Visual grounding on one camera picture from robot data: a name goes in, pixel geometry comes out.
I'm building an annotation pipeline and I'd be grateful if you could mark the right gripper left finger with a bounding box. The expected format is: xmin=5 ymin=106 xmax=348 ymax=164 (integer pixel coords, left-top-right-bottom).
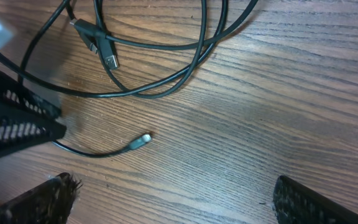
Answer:
xmin=0 ymin=172 xmax=82 ymax=224

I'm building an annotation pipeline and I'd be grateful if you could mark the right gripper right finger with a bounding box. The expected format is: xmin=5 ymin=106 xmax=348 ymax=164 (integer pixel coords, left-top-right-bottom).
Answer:
xmin=273 ymin=175 xmax=358 ymax=224

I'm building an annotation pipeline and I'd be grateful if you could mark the black USB cable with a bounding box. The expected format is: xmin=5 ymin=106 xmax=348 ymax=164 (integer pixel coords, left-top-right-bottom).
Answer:
xmin=0 ymin=0 xmax=259 ymax=100

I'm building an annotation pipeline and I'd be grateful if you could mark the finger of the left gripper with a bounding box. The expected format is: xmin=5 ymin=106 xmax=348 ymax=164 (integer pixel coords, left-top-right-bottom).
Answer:
xmin=0 ymin=102 xmax=67 ymax=158
xmin=0 ymin=71 xmax=62 ymax=118

